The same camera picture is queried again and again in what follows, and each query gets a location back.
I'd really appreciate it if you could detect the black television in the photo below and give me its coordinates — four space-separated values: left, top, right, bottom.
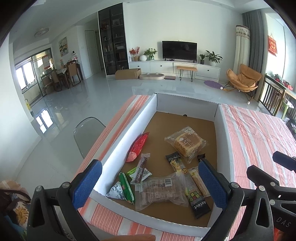
162 40 198 62

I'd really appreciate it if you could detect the silver blue triangular packet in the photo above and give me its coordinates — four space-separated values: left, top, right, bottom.
106 181 126 200

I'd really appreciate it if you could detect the orange lounge chair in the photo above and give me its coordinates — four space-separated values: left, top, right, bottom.
226 64 263 93

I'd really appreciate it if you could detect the wooden bench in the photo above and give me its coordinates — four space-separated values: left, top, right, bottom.
176 66 198 82

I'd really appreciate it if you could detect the bread loaf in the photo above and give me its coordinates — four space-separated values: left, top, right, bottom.
164 126 207 164

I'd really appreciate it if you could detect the wooden dining set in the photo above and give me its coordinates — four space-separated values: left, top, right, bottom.
42 61 84 93

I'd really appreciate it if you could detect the brown sausage stick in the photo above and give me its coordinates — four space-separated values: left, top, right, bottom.
135 153 150 184

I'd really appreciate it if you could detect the large potted plant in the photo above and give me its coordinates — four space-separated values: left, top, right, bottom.
205 50 223 67

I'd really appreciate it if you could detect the wall painting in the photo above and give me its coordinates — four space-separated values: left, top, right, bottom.
58 37 69 57

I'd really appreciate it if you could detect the small green box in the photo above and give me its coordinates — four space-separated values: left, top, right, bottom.
127 167 152 184

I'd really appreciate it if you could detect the round ceiling lamp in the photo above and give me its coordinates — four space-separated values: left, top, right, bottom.
34 28 50 37

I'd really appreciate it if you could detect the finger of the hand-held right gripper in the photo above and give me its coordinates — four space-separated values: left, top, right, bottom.
246 165 281 197
272 151 296 172

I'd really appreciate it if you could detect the person's left hand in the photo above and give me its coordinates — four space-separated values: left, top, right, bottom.
109 234 156 241

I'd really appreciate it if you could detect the striped tablecloth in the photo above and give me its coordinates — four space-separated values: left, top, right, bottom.
74 95 296 241

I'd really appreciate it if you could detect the white standing air conditioner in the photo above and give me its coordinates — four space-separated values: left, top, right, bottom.
233 24 251 77

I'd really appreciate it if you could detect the beige oval cat scratcher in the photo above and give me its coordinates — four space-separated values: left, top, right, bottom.
139 72 165 81

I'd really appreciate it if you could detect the grey curtain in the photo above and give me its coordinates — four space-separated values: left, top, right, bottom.
242 9 269 75

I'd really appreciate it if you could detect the red snack packet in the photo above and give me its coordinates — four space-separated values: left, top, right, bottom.
125 132 149 163

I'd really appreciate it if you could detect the floral patterned cloth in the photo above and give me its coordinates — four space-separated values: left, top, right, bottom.
0 179 31 241

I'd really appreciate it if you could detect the transparent grey chair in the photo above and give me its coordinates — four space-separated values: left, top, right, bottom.
73 117 106 159

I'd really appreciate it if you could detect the white TV cabinet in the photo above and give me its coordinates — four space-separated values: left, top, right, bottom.
128 59 221 80

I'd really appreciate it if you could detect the white cardboard box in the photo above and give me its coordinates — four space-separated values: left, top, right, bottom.
89 93 234 235

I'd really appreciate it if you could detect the dark snack bar packet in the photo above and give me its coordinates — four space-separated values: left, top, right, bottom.
184 185 211 219

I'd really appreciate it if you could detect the balcony glass door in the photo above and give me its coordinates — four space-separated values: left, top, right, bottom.
14 47 53 102

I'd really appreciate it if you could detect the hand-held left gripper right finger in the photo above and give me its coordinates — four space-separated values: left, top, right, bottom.
198 160 275 241

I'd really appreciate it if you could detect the clear bag of toast slices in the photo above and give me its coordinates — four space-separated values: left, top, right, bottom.
135 173 189 211

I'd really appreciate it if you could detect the black yellow snack bar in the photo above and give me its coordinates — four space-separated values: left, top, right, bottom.
165 152 189 175

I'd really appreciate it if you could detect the red wall hanging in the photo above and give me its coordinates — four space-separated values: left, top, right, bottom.
268 35 278 56

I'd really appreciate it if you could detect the pale cracker sandwich packet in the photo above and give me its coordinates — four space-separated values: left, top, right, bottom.
188 167 211 197

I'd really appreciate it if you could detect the purple round mat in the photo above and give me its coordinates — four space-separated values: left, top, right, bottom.
204 80 221 89

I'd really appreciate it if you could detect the dark glass cabinet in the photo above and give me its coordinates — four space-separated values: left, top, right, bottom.
97 3 129 76

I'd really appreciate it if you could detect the green candy packet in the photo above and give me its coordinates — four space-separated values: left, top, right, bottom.
118 171 135 205

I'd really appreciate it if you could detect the leafy green table plant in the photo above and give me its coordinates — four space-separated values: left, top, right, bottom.
143 48 158 61

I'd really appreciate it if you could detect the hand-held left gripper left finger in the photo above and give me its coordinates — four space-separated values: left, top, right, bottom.
26 159 103 241

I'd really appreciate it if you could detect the brown cardboard box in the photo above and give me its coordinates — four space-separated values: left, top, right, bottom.
115 68 142 80

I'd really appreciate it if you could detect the red flower arrangement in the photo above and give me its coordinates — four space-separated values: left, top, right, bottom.
129 46 140 62

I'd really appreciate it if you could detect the wooden slatted railing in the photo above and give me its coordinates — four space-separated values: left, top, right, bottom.
259 74 286 116

